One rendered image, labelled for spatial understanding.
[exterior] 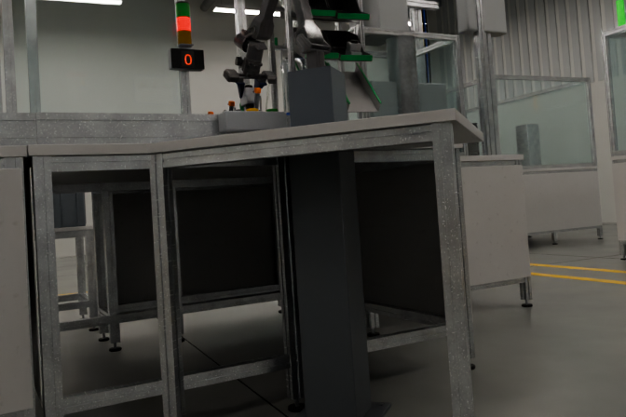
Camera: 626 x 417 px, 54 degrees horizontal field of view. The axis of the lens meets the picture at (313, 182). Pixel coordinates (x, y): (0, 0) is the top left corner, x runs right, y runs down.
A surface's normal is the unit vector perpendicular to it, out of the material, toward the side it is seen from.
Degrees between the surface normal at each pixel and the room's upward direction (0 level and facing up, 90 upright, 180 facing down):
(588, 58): 90
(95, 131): 90
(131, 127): 90
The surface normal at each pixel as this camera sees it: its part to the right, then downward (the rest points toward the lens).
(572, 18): -0.91, 0.04
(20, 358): 0.47, -0.07
